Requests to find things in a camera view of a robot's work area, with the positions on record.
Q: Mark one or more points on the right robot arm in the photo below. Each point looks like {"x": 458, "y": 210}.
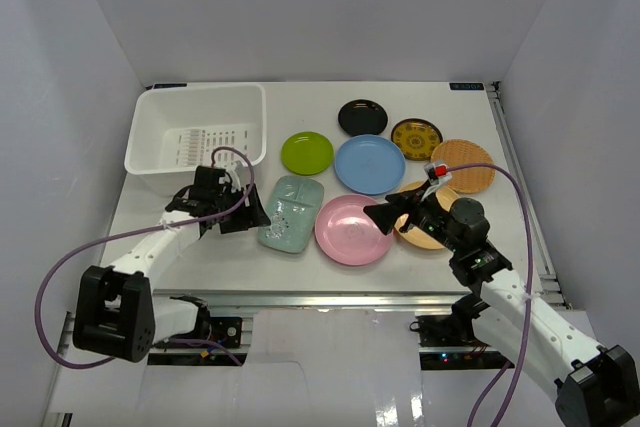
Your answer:
{"x": 589, "y": 384}

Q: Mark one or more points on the white plastic bin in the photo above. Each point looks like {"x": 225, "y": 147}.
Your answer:
{"x": 176, "y": 127}

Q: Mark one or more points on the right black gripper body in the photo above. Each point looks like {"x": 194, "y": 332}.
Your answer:
{"x": 430, "y": 217}

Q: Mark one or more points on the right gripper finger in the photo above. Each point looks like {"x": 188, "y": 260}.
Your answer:
{"x": 384, "y": 216}
{"x": 406, "y": 200}

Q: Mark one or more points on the blue table label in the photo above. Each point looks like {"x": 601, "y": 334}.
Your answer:
{"x": 466, "y": 86}

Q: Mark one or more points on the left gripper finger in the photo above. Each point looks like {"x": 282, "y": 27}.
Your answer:
{"x": 250, "y": 214}
{"x": 182, "y": 201}

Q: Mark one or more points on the green round plate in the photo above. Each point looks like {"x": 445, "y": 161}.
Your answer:
{"x": 307, "y": 153}

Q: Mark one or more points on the aluminium frame rail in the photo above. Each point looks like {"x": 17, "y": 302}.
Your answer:
{"x": 247, "y": 303}

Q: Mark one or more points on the blue round plate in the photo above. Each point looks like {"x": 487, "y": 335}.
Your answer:
{"x": 370, "y": 165}

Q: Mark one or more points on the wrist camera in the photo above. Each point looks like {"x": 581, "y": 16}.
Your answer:
{"x": 229, "y": 180}
{"x": 437, "y": 176}

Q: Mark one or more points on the right side aluminium rail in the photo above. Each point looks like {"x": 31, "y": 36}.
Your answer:
{"x": 550, "y": 289}

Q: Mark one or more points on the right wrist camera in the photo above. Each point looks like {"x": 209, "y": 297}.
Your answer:
{"x": 437, "y": 176}

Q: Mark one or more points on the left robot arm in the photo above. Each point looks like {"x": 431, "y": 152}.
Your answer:
{"x": 117, "y": 314}

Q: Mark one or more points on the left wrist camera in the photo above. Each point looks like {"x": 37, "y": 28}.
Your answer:
{"x": 229, "y": 180}

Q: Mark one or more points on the pale green rectangular divided plate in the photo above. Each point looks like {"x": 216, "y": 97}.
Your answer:
{"x": 292, "y": 210}

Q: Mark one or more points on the black round plate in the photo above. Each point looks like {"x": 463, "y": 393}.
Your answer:
{"x": 361, "y": 117}

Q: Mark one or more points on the orange woven round plate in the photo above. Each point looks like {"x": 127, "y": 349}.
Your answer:
{"x": 456, "y": 152}

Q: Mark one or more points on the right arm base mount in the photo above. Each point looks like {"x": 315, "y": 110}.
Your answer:
{"x": 445, "y": 347}

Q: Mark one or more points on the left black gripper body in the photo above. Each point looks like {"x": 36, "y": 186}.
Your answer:
{"x": 235, "y": 215}

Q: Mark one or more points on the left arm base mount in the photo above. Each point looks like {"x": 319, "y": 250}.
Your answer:
{"x": 220, "y": 344}

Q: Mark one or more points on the pink round plate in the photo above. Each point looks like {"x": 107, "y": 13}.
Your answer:
{"x": 347, "y": 235}

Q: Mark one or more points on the yellow patterned round plate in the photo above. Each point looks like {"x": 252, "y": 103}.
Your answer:
{"x": 416, "y": 138}

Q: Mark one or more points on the tan wooden round plate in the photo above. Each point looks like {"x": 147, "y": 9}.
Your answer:
{"x": 416, "y": 237}

